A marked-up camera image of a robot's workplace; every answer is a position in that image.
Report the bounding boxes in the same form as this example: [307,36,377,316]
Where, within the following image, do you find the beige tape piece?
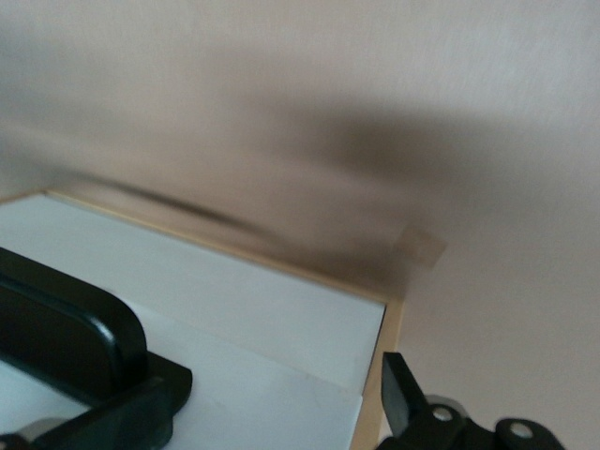
[395,228,447,267]

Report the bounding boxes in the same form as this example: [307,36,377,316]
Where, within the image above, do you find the black drawer handle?
[0,247,152,410]

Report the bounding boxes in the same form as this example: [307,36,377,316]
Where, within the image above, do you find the white drawer front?
[0,299,366,450]

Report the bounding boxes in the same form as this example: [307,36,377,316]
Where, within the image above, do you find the white cabinet front panel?
[0,194,388,391]

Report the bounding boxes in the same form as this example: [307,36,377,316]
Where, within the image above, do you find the light wooden drawer cabinet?
[0,187,405,450]

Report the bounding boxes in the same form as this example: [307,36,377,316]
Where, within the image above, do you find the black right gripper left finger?
[0,367,194,450]

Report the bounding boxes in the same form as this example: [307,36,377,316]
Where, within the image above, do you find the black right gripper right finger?
[378,350,563,450]

